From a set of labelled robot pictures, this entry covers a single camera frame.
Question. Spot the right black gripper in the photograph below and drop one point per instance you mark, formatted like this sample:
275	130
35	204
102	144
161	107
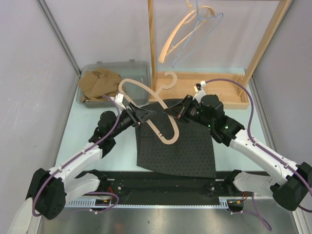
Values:
179	111

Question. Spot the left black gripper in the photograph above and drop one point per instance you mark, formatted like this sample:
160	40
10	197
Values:
138	116

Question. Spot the light wooden hanger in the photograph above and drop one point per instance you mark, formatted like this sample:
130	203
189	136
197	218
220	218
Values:
158	102

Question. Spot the dark grey dotted skirt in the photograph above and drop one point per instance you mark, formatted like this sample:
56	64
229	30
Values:
191	155

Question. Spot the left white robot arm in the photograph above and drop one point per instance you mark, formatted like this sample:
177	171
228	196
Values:
51	189

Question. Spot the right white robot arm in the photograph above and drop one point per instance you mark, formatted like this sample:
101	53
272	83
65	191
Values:
287	182

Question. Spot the hanging wooden hanger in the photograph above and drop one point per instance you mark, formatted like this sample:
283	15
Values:
177	34

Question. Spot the clear grey plastic bin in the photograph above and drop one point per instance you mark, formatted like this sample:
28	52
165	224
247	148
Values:
136	70

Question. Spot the tan crumpled cloth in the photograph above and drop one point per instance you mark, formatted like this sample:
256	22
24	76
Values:
97	83

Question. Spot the wooden clothes rack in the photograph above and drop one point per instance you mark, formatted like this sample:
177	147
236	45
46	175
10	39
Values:
227	86

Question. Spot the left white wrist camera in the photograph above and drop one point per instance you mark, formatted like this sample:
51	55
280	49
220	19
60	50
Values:
118	100

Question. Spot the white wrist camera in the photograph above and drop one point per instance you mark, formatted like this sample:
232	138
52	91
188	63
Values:
199	88
118	100

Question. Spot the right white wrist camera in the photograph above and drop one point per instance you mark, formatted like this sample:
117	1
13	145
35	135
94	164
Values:
199	88

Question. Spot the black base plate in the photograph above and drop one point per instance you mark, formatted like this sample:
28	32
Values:
149	188

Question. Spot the light blue wire hanger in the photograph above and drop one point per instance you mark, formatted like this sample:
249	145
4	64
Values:
197	36

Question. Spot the white slotted cable duct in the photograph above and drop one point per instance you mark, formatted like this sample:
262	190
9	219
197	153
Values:
91	203

